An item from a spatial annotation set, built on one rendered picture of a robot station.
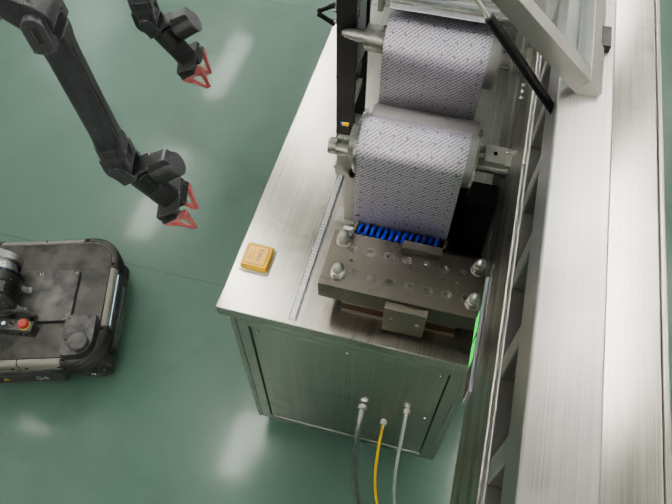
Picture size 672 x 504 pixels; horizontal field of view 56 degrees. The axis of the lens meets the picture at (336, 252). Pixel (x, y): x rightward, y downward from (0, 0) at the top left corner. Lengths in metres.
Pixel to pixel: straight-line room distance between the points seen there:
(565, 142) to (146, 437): 1.94
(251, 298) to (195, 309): 1.07
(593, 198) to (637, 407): 0.31
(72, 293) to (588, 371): 2.08
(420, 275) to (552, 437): 0.85
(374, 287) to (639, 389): 0.67
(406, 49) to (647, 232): 0.66
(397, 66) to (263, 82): 2.03
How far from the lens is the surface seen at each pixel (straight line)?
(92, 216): 3.07
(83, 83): 1.30
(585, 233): 0.86
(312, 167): 1.86
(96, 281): 2.57
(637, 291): 1.11
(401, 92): 1.57
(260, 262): 1.65
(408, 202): 1.48
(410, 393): 1.79
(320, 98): 2.06
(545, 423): 0.72
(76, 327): 2.44
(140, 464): 2.48
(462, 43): 1.49
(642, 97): 1.41
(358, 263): 1.51
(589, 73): 1.02
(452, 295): 1.49
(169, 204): 1.53
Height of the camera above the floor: 2.31
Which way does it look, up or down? 57 degrees down
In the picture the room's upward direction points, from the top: straight up
